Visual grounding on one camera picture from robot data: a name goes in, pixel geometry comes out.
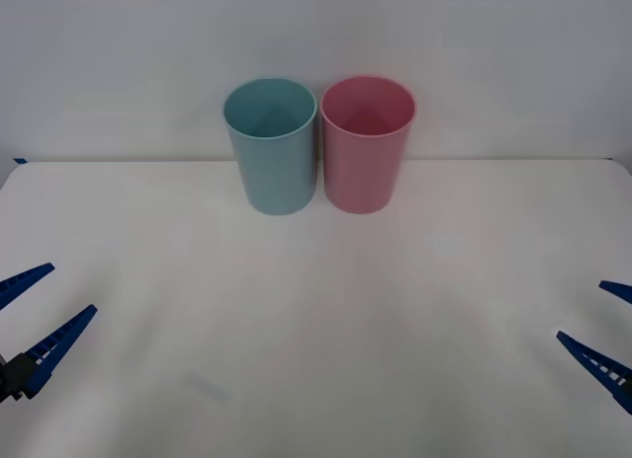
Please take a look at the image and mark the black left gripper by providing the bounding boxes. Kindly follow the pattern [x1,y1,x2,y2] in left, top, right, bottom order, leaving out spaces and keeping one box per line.
[0,263,98,406]

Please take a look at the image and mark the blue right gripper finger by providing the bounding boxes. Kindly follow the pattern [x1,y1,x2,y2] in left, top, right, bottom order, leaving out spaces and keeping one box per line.
[555,330,632,416]
[598,279,632,304]

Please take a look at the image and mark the pink plastic bin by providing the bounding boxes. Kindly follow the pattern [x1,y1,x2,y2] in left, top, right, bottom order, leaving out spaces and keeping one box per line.
[319,75,418,215]

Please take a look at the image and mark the pale blue plastic bin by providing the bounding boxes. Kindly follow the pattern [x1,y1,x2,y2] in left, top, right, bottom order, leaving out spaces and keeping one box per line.
[222,77,318,216]

